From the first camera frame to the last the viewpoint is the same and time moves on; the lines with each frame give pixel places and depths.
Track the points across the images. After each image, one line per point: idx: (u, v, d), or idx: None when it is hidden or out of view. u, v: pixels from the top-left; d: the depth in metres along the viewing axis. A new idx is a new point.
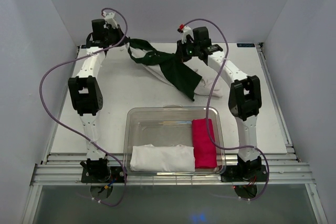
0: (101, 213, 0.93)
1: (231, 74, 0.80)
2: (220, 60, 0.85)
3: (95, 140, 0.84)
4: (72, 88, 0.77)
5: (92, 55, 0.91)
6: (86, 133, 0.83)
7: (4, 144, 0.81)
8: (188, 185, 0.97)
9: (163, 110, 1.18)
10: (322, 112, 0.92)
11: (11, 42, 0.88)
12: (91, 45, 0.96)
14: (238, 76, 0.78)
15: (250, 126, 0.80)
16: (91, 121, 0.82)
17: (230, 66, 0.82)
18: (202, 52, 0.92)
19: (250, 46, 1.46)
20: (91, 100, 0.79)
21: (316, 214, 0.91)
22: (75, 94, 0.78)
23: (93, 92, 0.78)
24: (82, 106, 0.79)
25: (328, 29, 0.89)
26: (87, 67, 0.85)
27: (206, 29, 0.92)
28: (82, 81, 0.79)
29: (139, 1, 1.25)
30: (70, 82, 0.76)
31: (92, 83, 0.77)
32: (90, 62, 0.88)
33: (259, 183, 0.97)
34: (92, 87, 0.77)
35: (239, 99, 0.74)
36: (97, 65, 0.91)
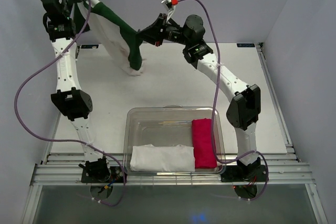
0: (101, 213, 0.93)
1: (229, 84, 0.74)
2: (216, 67, 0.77)
3: (91, 142, 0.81)
4: (56, 102, 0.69)
5: (64, 55, 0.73)
6: (82, 138, 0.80)
7: (4, 144, 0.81)
8: (188, 185, 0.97)
9: (163, 110, 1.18)
10: (322, 111, 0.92)
11: (12, 42, 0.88)
12: (56, 38, 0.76)
14: (238, 87, 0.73)
15: (251, 134, 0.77)
16: (83, 125, 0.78)
17: (226, 74, 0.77)
18: (189, 53, 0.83)
19: (250, 46, 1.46)
20: (81, 108, 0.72)
21: (316, 214, 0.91)
22: (63, 106, 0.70)
23: (81, 102, 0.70)
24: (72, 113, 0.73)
25: (328, 29, 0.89)
26: (66, 75, 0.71)
27: (202, 27, 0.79)
28: (66, 92, 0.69)
29: (139, 1, 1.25)
30: (54, 97, 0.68)
31: (79, 94, 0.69)
32: (65, 66, 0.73)
33: (259, 183, 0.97)
34: (79, 98, 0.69)
35: (241, 112, 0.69)
36: (74, 63, 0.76)
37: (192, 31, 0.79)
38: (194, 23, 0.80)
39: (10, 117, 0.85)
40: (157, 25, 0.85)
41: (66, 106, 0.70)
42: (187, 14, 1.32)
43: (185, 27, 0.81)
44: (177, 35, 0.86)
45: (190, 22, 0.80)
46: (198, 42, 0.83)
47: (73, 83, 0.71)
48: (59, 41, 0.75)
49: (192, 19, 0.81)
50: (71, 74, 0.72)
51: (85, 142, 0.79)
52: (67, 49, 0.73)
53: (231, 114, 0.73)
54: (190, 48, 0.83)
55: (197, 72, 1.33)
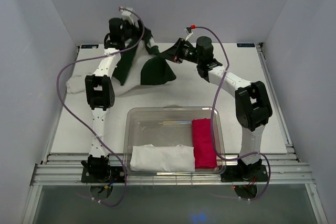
0: (101, 213, 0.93)
1: (233, 83, 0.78)
2: (221, 73, 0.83)
3: (101, 135, 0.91)
4: (88, 84, 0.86)
5: (109, 56, 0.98)
6: (95, 127, 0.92)
7: (4, 144, 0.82)
8: (188, 185, 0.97)
9: (163, 110, 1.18)
10: (323, 111, 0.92)
11: (12, 42, 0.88)
12: (108, 47, 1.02)
14: (241, 84, 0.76)
15: (256, 135, 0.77)
16: (100, 116, 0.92)
17: (231, 76, 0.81)
18: (202, 70, 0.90)
19: (250, 46, 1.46)
20: (103, 97, 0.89)
21: (316, 214, 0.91)
22: (90, 89, 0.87)
23: (106, 91, 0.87)
24: (95, 100, 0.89)
25: (328, 29, 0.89)
26: (103, 67, 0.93)
27: (211, 45, 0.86)
28: (98, 78, 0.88)
29: (139, 1, 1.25)
30: (87, 78, 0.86)
31: (107, 82, 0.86)
32: (106, 62, 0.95)
33: (259, 183, 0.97)
34: (106, 86, 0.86)
35: (247, 107, 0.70)
36: (113, 65, 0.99)
37: (201, 49, 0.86)
38: (203, 41, 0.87)
39: (10, 117, 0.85)
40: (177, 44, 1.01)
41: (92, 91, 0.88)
42: (187, 14, 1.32)
43: (198, 46, 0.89)
44: (192, 53, 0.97)
45: (201, 41, 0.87)
46: (210, 60, 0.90)
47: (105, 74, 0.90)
48: (109, 49, 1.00)
49: (203, 38, 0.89)
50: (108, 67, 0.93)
51: (95, 133, 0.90)
52: (113, 53, 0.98)
53: (240, 113, 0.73)
54: (202, 65, 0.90)
55: (197, 72, 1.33)
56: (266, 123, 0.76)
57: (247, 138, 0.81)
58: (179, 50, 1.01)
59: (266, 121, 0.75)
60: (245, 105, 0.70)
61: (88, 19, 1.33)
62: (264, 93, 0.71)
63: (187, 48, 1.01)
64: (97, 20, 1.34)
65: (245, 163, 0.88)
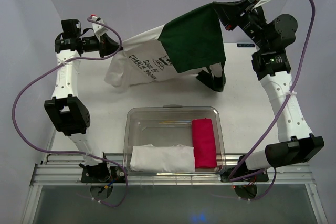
0: (101, 213, 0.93)
1: (290, 121, 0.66)
2: (285, 95, 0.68)
3: (91, 152, 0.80)
4: (50, 112, 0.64)
5: (65, 64, 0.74)
6: (81, 149, 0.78)
7: (5, 143, 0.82)
8: (188, 185, 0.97)
9: (163, 110, 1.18)
10: (323, 112, 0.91)
11: (11, 41, 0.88)
12: (61, 49, 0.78)
14: (297, 129, 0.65)
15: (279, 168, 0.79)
16: (82, 139, 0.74)
17: (292, 108, 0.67)
18: (261, 61, 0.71)
19: (250, 46, 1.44)
20: (76, 119, 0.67)
21: (316, 214, 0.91)
22: (57, 117, 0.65)
23: (77, 113, 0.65)
24: (68, 127, 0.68)
25: (331, 29, 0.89)
26: (64, 83, 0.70)
27: (291, 38, 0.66)
28: (63, 101, 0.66)
29: (139, 1, 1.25)
30: (47, 106, 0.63)
31: (74, 100, 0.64)
32: (65, 75, 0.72)
33: (259, 183, 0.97)
34: (74, 107, 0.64)
35: (286, 159, 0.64)
36: (75, 76, 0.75)
37: (278, 36, 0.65)
38: (284, 26, 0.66)
39: (10, 116, 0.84)
40: (240, 7, 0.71)
41: (60, 117, 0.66)
42: None
43: (272, 30, 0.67)
44: (254, 30, 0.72)
45: (281, 26, 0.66)
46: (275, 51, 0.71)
47: (71, 91, 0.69)
48: (64, 53, 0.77)
49: (284, 21, 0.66)
50: (70, 82, 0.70)
51: (85, 153, 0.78)
52: (70, 60, 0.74)
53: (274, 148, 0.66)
54: (265, 56, 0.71)
55: None
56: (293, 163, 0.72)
57: None
58: (238, 18, 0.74)
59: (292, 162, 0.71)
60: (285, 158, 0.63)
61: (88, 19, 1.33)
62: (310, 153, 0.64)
63: (253, 18, 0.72)
64: None
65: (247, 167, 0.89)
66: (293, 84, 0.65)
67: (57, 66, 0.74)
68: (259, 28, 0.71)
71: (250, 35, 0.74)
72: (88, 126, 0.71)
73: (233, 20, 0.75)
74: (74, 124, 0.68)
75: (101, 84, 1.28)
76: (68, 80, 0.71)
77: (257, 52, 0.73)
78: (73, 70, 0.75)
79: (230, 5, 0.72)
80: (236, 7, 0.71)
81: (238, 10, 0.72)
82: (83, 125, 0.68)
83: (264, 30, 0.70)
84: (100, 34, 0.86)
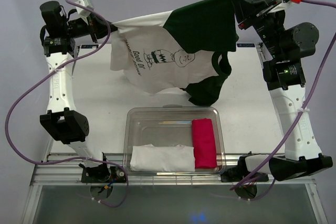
0: (101, 213, 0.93)
1: (300, 141, 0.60)
2: (297, 112, 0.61)
3: (92, 156, 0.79)
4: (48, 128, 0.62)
5: (57, 72, 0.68)
6: (80, 153, 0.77)
7: (6, 143, 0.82)
8: (188, 185, 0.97)
9: (163, 110, 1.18)
10: (323, 112, 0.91)
11: (11, 41, 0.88)
12: (51, 52, 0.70)
14: (307, 149, 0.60)
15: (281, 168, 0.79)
16: (81, 146, 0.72)
17: (303, 126, 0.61)
18: (273, 70, 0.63)
19: (250, 46, 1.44)
20: (75, 131, 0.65)
21: (316, 214, 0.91)
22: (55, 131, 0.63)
23: (76, 125, 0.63)
24: (67, 136, 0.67)
25: (331, 29, 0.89)
26: (58, 94, 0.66)
27: (309, 49, 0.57)
28: (58, 115, 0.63)
29: (139, 1, 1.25)
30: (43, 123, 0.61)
31: (71, 115, 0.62)
32: (59, 84, 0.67)
33: (259, 183, 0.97)
34: (72, 121, 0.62)
35: (283, 174, 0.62)
36: (70, 82, 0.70)
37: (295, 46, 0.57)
38: (304, 37, 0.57)
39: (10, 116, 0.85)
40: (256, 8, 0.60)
41: (58, 130, 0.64)
42: None
43: (289, 36, 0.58)
44: (268, 35, 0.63)
45: (299, 35, 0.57)
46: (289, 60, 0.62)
47: (66, 104, 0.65)
48: (54, 56, 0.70)
49: (305, 32, 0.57)
50: (64, 92, 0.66)
51: (85, 157, 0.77)
52: (62, 66, 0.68)
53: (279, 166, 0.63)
54: (278, 66, 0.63)
55: None
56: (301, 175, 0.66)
57: None
58: (253, 19, 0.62)
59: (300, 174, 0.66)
60: (281, 171, 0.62)
61: None
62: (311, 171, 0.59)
63: (271, 21, 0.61)
64: None
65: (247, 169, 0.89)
66: (307, 101, 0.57)
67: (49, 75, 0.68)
68: (275, 33, 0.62)
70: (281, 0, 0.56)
71: (263, 40, 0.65)
72: (87, 133, 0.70)
73: (247, 20, 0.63)
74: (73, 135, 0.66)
75: (100, 84, 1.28)
76: (63, 91, 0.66)
77: (270, 62, 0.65)
78: (67, 75, 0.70)
79: (247, 3, 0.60)
80: (251, 7, 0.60)
81: (253, 10, 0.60)
82: (82, 134, 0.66)
83: (281, 35, 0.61)
84: (84, 16, 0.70)
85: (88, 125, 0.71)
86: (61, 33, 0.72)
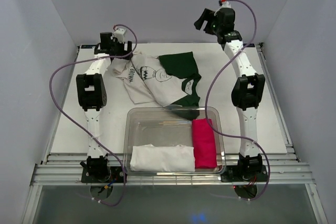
0: (101, 213, 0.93)
1: (242, 67, 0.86)
2: (237, 51, 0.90)
3: (97, 136, 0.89)
4: (79, 85, 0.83)
5: (99, 59, 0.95)
6: (90, 128, 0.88)
7: (5, 144, 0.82)
8: (188, 185, 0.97)
9: (163, 110, 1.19)
10: (323, 110, 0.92)
11: (12, 42, 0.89)
12: (98, 53, 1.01)
14: (248, 71, 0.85)
15: (250, 118, 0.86)
16: (94, 117, 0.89)
17: (243, 59, 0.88)
18: (222, 36, 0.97)
19: (251, 46, 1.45)
20: (95, 95, 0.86)
21: (316, 213, 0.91)
22: (81, 90, 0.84)
23: (98, 87, 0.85)
24: (87, 102, 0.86)
25: (329, 29, 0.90)
26: (94, 67, 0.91)
27: (231, 13, 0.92)
28: (90, 77, 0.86)
29: (139, 2, 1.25)
30: (78, 77, 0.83)
31: (99, 78, 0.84)
32: (97, 63, 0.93)
33: (259, 183, 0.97)
34: (98, 83, 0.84)
35: (242, 92, 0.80)
36: (103, 68, 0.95)
37: (223, 15, 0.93)
38: (226, 10, 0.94)
39: (10, 117, 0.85)
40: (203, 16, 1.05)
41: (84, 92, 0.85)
42: (188, 15, 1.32)
43: (219, 15, 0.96)
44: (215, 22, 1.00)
45: (222, 10, 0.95)
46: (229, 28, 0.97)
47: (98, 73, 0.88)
48: (100, 54, 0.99)
49: (227, 10, 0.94)
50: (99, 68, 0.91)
51: (92, 134, 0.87)
52: (103, 57, 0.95)
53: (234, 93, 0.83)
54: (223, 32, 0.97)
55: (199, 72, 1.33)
56: (257, 106, 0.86)
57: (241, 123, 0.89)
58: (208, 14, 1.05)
59: (256, 105, 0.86)
60: (241, 89, 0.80)
61: (88, 20, 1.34)
62: (261, 86, 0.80)
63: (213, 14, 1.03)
64: (96, 21, 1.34)
65: (243, 157, 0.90)
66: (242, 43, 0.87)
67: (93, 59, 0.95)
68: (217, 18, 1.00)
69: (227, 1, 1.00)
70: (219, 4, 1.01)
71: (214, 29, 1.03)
72: (103, 106, 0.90)
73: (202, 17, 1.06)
74: (93, 100, 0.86)
75: None
76: (98, 66, 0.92)
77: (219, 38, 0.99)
78: (103, 64, 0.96)
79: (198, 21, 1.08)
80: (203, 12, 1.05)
81: (202, 16, 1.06)
82: (100, 104, 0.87)
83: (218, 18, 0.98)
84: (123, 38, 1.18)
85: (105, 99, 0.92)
86: (107, 45, 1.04)
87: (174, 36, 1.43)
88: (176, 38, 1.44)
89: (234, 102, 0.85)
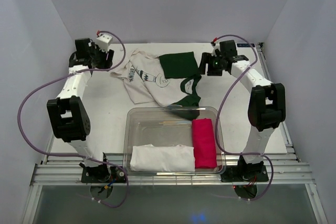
0: (101, 213, 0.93)
1: (253, 80, 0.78)
2: (244, 68, 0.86)
3: (91, 156, 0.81)
4: (52, 114, 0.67)
5: (76, 74, 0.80)
6: (81, 152, 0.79)
7: (6, 144, 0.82)
8: (188, 185, 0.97)
9: (163, 110, 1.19)
10: (323, 111, 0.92)
11: (12, 42, 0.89)
12: (74, 65, 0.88)
14: (261, 83, 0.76)
15: (263, 137, 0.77)
16: (82, 145, 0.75)
17: (254, 74, 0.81)
18: (227, 61, 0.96)
19: (251, 46, 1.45)
20: (75, 124, 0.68)
21: (316, 213, 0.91)
22: (57, 119, 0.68)
23: (77, 115, 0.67)
24: (66, 134, 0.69)
25: (329, 29, 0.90)
26: (70, 87, 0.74)
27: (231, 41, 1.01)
28: (65, 101, 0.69)
29: (139, 2, 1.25)
30: (51, 103, 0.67)
31: (76, 102, 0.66)
32: (73, 81, 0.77)
33: (259, 183, 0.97)
34: (75, 109, 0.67)
35: (260, 106, 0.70)
36: (82, 84, 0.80)
37: (223, 43, 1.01)
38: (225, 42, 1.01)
39: (10, 116, 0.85)
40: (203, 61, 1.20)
41: (60, 120, 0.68)
42: (187, 15, 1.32)
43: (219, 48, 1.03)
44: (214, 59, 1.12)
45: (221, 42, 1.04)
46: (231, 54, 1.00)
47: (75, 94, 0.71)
48: (77, 67, 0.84)
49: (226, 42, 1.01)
50: (75, 86, 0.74)
51: (85, 157, 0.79)
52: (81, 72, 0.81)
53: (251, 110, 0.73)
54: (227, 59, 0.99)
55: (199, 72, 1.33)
56: (276, 127, 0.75)
57: (253, 138, 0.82)
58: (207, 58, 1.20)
59: (276, 126, 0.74)
60: (259, 104, 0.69)
61: (88, 20, 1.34)
62: (281, 97, 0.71)
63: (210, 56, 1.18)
64: (97, 21, 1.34)
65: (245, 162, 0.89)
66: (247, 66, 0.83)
67: (67, 76, 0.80)
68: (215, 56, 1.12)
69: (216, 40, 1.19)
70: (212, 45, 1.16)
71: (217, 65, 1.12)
72: (88, 133, 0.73)
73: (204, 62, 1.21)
74: (73, 132, 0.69)
75: (101, 84, 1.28)
76: (75, 85, 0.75)
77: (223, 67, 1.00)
78: (81, 79, 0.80)
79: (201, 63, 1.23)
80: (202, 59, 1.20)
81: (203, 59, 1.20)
82: (82, 133, 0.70)
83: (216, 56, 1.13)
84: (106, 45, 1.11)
85: (88, 125, 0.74)
86: (85, 54, 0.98)
87: (174, 36, 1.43)
88: (176, 38, 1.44)
89: (249, 118, 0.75)
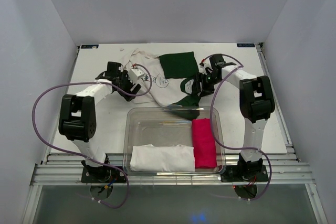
0: (101, 213, 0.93)
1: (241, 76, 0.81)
2: (232, 68, 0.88)
3: (92, 157, 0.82)
4: (64, 107, 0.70)
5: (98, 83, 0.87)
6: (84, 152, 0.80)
7: (6, 144, 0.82)
8: (188, 185, 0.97)
9: (163, 110, 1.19)
10: (323, 111, 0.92)
11: (12, 42, 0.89)
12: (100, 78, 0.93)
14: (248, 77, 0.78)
15: (258, 129, 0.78)
16: (85, 145, 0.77)
17: (241, 72, 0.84)
18: (217, 68, 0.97)
19: (250, 46, 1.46)
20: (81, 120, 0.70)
21: (316, 213, 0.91)
22: (66, 114, 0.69)
23: (86, 112, 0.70)
24: (69, 131, 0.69)
25: (329, 30, 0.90)
26: (89, 90, 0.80)
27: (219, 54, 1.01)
28: (79, 99, 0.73)
29: (139, 2, 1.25)
30: (66, 97, 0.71)
31: (89, 102, 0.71)
32: (93, 87, 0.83)
33: (259, 183, 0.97)
34: (87, 107, 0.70)
35: (249, 96, 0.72)
36: (101, 94, 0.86)
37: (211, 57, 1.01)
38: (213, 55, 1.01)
39: (10, 116, 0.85)
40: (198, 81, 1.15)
41: (67, 114, 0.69)
42: (187, 15, 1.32)
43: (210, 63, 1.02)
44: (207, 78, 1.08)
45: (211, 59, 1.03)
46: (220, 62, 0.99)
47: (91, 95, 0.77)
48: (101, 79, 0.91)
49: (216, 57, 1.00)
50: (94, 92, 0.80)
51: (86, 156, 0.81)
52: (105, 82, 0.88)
53: (242, 104, 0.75)
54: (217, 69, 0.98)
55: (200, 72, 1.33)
56: (269, 118, 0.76)
57: (248, 132, 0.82)
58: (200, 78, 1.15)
59: (268, 117, 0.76)
60: (246, 94, 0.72)
61: (88, 20, 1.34)
62: (268, 88, 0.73)
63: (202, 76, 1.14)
64: (97, 21, 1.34)
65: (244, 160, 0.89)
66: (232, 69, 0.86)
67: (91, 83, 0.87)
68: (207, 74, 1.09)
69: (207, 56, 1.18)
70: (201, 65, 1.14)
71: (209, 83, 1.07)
72: (91, 137, 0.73)
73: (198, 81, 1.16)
74: (76, 131, 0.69)
75: None
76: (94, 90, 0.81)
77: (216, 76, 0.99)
78: (101, 89, 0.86)
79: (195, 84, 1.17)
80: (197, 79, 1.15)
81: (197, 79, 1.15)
82: (85, 135, 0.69)
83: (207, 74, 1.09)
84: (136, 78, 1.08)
85: (94, 130, 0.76)
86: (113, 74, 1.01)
87: (174, 35, 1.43)
88: (176, 38, 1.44)
89: (243, 112, 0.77)
